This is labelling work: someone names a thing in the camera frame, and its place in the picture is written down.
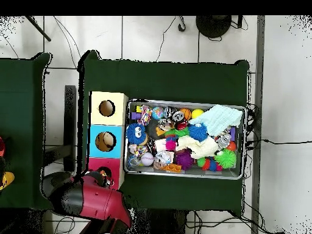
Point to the yellow plastic toy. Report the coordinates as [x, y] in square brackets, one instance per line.
[9, 179]

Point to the black upright panel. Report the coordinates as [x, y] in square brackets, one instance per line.
[70, 121]

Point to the white baseball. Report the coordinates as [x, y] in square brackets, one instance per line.
[147, 159]

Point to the orange plastic bowl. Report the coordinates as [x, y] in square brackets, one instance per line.
[2, 146]

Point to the black rod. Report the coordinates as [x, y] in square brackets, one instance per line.
[39, 29]

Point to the blue spiky ball with eyes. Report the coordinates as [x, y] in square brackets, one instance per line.
[135, 132]

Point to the green spiky ball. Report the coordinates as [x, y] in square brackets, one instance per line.
[225, 158]

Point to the light blue waffle cloth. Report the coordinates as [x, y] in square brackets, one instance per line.
[217, 118]

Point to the shallow silver mesh bin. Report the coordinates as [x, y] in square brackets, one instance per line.
[219, 173]

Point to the dark green tablecloth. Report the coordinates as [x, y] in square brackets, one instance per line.
[158, 80]
[22, 73]

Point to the yellow plush duck toy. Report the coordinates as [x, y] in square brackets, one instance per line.
[102, 173]

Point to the black round stand base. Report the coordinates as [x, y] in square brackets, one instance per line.
[213, 25]

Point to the wooden box with three holes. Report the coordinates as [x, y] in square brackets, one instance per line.
[107, 143]

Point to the orange toy basketball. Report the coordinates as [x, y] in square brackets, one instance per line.
[186, 113]

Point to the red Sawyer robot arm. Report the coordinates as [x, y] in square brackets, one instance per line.
[97, 199]

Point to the orange plastic block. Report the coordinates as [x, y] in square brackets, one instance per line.
[174, 167]

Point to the yellow ball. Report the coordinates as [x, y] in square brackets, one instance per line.
[197, 113]

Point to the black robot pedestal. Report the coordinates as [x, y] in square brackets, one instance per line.
[158, 224]

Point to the cream waffle cloth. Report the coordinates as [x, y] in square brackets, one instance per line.
[199, 146]

